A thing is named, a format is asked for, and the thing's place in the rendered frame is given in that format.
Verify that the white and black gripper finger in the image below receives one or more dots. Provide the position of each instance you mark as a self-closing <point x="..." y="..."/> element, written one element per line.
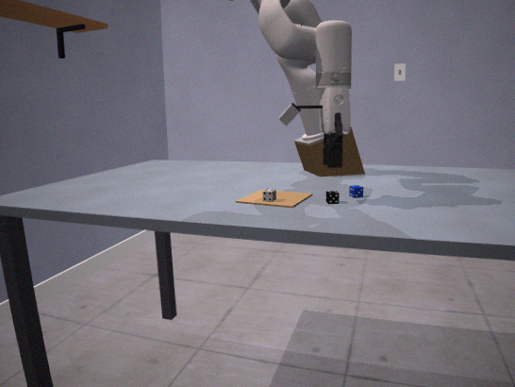
<point x="334" y="153"/>
<point x="326" y="146"/>

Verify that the white die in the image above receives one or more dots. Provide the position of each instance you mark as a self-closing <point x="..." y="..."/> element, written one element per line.
<point x="269" y="195"/>

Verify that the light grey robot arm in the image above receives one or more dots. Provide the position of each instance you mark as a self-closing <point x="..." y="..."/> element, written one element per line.
<point x="292" y="38"/>

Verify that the tan flat mat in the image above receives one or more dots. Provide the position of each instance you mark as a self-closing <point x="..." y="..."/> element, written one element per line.
<point x="283" y="199"/>

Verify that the blue die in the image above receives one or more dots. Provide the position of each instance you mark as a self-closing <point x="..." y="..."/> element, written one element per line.
<point x="356" y="191"/>

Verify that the black die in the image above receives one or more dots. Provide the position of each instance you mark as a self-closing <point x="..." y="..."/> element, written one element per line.
<point x="332" y="197"/>

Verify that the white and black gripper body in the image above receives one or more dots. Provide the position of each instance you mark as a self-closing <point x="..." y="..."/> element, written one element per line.
<point x="330" y="96"/>

